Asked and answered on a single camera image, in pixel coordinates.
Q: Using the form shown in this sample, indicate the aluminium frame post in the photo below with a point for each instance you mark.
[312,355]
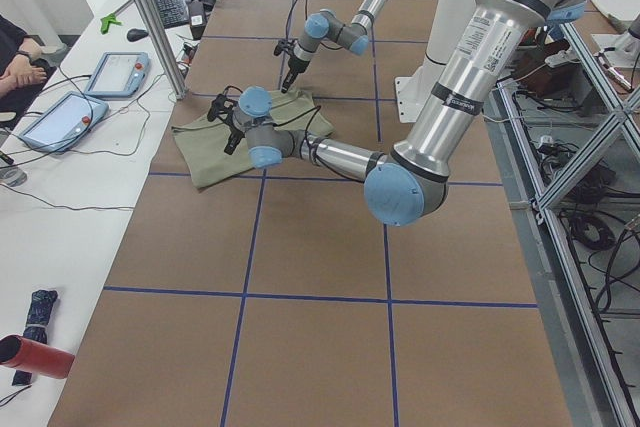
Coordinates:
[155,28]

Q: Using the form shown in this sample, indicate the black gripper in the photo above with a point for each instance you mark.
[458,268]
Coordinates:
[294,67]
[235,133]

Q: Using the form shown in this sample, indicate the far teach pendant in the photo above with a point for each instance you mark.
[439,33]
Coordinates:
[118,75]

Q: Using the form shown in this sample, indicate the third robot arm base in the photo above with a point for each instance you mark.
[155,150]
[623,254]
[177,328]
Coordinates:
[620,49]

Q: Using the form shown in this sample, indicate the black computer mouse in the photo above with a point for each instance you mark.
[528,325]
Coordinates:
[136,34]

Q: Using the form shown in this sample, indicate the olive green long-sleeve shirt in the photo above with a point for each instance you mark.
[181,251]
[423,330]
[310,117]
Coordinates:
[215,147]

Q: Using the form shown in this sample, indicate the white power strip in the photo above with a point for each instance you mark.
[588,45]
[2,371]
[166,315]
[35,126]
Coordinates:
[561,58]

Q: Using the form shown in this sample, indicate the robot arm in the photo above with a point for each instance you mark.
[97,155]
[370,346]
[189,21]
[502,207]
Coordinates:
[324,25]
[409,181]

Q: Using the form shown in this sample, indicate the near teach pendant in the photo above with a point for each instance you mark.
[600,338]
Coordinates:
[64,123]

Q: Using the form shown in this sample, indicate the teach pendant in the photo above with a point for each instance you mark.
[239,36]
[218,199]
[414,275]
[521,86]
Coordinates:
[118,75]
[64,123]

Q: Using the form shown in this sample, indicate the green plastic tool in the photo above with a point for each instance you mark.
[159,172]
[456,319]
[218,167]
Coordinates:
[107,22]

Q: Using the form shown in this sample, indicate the dark folded umbrella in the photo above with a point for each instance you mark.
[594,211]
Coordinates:
[37,320]

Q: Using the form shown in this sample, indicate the red cylindrical bottle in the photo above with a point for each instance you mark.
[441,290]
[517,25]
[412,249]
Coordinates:
[34,357]

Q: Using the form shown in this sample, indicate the seated person's hands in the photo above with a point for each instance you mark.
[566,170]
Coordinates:
[21,73]

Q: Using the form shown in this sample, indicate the black keyboard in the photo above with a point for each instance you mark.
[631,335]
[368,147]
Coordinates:
[173,13]

